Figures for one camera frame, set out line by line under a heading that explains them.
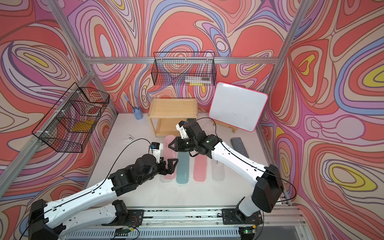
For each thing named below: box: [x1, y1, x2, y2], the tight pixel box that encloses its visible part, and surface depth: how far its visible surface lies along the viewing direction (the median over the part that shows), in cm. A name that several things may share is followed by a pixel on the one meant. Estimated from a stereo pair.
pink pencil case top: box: [193, 154, 208, 183], surface depth 90 cm
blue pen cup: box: [133, 108, 144, 120], surface depth 114 cm
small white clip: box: [123, 134, 134, 144], surface depth 104 cm
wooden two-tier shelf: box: [148, 98, 199, 138], surface depth 98 cm
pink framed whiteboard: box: [208, 81, 269, 132], surface depth 101 cm
